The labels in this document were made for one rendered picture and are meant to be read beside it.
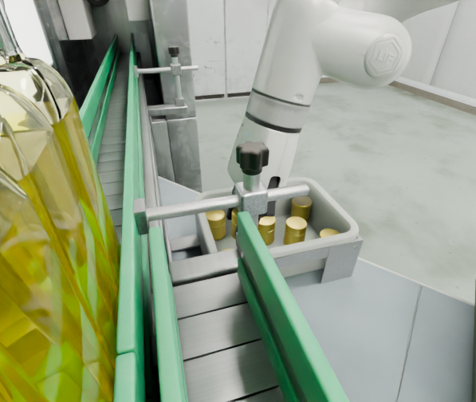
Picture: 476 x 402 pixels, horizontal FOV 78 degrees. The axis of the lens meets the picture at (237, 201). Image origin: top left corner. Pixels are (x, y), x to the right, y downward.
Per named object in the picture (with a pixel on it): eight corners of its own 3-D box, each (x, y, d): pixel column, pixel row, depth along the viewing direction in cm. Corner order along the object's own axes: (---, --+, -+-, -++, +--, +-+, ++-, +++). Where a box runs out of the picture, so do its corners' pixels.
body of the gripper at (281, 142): (236, 95, 40) (218, 169, 45) (265, 120, 32) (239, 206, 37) (284, 104, 43) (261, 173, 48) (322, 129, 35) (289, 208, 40)
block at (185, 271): (174, 297, 36) (166, 256, 32) (248, 280, 38) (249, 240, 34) (177, 323, 33) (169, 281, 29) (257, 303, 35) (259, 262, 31)
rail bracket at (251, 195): (148, 260, 32) (123, 154, 24) (293, 231, 35) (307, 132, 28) (150, 281, 29) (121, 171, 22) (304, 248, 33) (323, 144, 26)
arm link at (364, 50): (381, 23, 37) (436, 26, 29) (345, 107, 43) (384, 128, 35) (271, -16, 33) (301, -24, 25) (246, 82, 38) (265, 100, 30)
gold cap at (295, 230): (298, 234, 53) (300, 214, 50) (308, 246, 50) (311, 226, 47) (280, 238, 52) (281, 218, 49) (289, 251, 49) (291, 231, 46)
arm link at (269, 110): (240, 80, 39) (234, 101, 40) (265, 98, 32) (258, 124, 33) (289, 91, 42) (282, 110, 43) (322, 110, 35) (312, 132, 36)
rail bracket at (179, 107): (145, 131, 88) (129, 46, 76) (200, 125, 92) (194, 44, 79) (145, 136, 85) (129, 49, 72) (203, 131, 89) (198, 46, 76)
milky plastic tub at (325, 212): (195, 231, 55) (190, 192, 50) (304, 211, 61) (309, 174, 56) (216, 309, 42) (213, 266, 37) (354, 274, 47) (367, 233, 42)
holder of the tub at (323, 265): (167, 239, 54) (160, 204, 50) (303, 214, 61) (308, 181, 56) (178, 320, 41) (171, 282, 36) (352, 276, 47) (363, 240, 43)
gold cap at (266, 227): (270, 230, 53) (272, 210, 51) (277, 243, 50) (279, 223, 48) (251, 234, 53) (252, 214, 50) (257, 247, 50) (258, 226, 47)
